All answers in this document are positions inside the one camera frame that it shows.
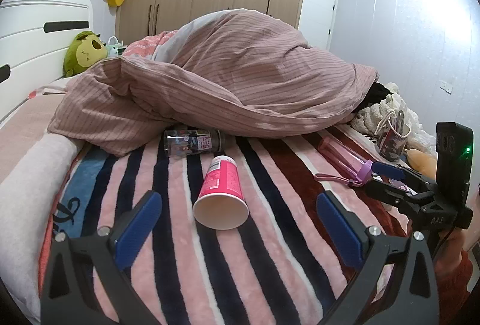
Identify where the white fluffy blanket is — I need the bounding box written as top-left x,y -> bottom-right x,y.
350,82 -> 437,156

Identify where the orange plush toy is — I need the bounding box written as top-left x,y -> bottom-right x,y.
406,148 -> 438,177

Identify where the black cloth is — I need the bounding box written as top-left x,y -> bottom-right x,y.
360,82 -> 394,111

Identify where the person's right hand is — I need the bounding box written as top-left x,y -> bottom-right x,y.
436,226 -> 467,266

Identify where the white fleece bolster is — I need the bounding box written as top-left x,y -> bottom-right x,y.
0,134 -> 85,314

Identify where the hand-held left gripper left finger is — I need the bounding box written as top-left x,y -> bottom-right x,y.
39,190 -> 164,325

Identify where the striped fleece blanket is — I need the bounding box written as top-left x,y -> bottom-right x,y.
37,130 -> 424,325

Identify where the pink paper cup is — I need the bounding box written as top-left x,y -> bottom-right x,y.
193,155 -> 250,230

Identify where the green plush toy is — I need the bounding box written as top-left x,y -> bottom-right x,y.
62,31 -> 108,78

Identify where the pink printed pillow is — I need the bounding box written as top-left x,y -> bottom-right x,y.
122,30 -> 181,61

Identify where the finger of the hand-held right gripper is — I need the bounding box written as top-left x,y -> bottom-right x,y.
370,161 -> 439,187
364,177 -> 422,214

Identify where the person's right forearm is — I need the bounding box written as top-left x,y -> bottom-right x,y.
431,246 -> 474,322

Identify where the white bed headboard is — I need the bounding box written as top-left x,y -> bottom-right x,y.
0,0 -> 92,128

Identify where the pink bed sheet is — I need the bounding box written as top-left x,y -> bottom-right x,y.
0,79 -> 76,185

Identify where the small white plush toy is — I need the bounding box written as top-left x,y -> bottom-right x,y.
106,36 -> 124,58

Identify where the pink striped duvet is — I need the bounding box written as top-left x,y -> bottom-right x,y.
47,8 -> 379,157

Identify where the white door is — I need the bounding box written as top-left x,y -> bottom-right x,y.
298,0 -> 339,51

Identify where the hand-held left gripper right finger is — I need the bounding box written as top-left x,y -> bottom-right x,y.
316,191 -> 440,325

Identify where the pink water bottle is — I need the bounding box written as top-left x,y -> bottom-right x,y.
314,136 -> 374,188

